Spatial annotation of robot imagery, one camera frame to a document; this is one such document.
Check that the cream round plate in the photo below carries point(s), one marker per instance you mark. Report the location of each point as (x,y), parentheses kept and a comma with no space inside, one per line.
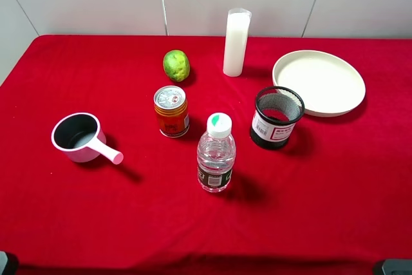
(328,85)

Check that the clear water bottle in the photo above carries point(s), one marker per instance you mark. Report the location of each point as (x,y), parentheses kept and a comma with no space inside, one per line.
(216,153)

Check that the red tablecloth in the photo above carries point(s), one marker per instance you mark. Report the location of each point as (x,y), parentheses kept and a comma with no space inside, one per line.
(335,200)

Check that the green lime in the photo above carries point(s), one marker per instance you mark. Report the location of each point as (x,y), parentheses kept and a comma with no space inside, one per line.
(176,65)

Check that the black object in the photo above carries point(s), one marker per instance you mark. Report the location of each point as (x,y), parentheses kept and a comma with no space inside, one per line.
(9,263)
(393,267)

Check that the black mesh pen holder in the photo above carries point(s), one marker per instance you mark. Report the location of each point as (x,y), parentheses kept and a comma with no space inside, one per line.
(277,110)

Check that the small pink saucepan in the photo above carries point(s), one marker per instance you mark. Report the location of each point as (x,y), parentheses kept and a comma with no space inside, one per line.
(80,137)

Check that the orange drink can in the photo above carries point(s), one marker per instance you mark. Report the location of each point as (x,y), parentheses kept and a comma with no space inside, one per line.
(171,108)

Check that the tall white cylinder container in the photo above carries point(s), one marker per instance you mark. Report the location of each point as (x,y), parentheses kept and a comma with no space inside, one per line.
(238,23)

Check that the black object bottom left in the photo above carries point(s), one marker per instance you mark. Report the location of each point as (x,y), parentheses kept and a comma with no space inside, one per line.
(9,263)

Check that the black object bottom right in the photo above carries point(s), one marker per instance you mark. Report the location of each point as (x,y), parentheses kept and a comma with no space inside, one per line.
(393,267)

